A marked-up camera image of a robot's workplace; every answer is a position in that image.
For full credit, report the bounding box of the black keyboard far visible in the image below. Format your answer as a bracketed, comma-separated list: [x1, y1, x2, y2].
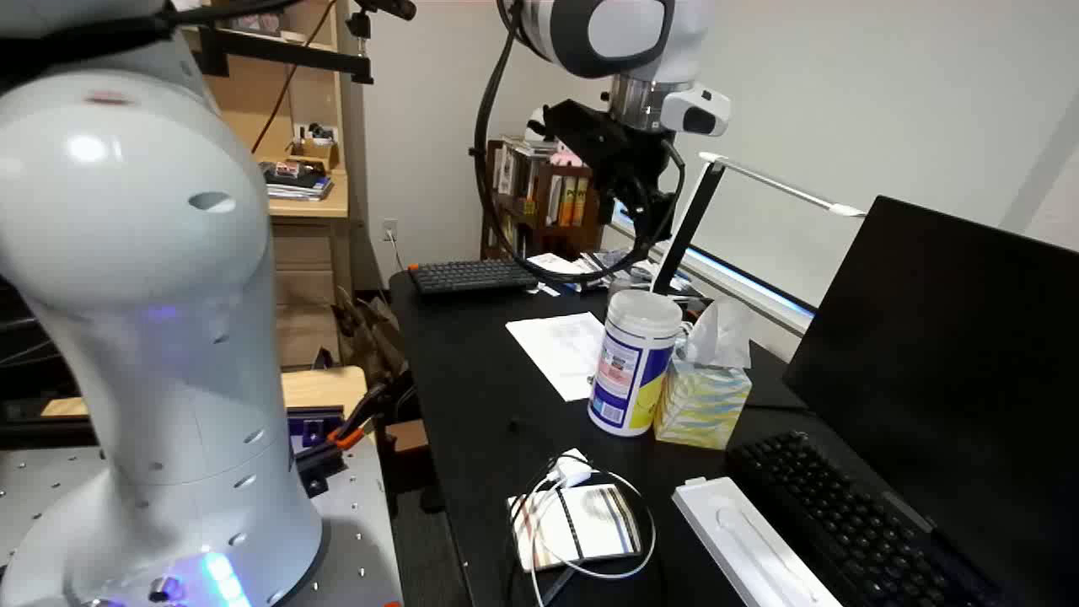
[409, 258, 535, 295]

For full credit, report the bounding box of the white paper sheet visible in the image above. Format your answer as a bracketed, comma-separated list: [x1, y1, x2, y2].
[505, 312, 602, 402]

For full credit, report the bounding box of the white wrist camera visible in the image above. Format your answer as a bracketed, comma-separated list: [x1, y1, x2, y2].
[659, 84, 732, 139]

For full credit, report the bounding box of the yellow patterned tissue box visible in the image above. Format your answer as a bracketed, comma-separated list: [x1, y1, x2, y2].
[654, 301, 751, 450]

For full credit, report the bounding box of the small bookcase with books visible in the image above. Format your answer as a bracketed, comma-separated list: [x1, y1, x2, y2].
[482, 139, 599, 257]

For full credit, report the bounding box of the black keyboard near monitor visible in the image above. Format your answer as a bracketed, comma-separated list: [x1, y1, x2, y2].
[729, 432, 998, 607]

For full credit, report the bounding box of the black computer monitor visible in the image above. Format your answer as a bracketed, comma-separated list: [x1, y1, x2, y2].
[784, 197, 1079, 607]

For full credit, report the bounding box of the silver desk lamp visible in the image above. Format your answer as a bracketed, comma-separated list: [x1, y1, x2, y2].
[658, 152, 863, 304]

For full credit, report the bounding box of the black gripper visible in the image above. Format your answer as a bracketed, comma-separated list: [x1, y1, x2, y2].
[541, 101, 674, 220]

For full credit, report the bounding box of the striped booklet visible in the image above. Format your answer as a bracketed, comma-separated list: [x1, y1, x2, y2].
[505, 481, 644, 572]

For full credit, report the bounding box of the white wipes canister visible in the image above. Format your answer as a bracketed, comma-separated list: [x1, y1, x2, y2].
[587, 291, 682, 437]

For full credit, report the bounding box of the white cable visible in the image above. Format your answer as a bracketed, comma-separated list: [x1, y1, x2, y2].
[509, 444, 659, 607]

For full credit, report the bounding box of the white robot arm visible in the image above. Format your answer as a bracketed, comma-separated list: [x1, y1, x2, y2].
[0, 0, 324, 607]

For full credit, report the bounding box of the long white box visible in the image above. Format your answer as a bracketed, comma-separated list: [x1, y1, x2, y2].
[671, 475, 842, 607]

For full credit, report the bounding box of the black cable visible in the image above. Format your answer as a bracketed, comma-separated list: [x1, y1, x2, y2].
[468, 0, 686, 286]

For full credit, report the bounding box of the wooden shelf unit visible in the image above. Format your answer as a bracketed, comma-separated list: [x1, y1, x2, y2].
[185, 0, 366, 367]

